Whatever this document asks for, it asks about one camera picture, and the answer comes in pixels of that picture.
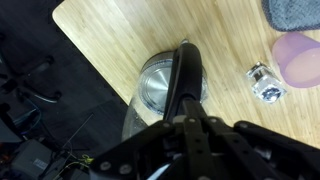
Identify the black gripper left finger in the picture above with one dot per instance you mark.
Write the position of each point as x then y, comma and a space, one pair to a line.
143, 150

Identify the gray cloth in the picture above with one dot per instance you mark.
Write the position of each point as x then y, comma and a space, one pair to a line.
293, 13

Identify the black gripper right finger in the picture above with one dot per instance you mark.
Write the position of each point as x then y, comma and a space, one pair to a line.
246, 150

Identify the clear glass grinder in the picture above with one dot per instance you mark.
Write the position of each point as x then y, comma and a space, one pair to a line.
266, 83

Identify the black office chair base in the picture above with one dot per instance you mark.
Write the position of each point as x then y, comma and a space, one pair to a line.
36, 80

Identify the gray box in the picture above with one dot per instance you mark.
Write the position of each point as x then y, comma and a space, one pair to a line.
31, 159

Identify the pink plastic cup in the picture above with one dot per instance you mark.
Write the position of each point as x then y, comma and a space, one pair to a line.
298, 63

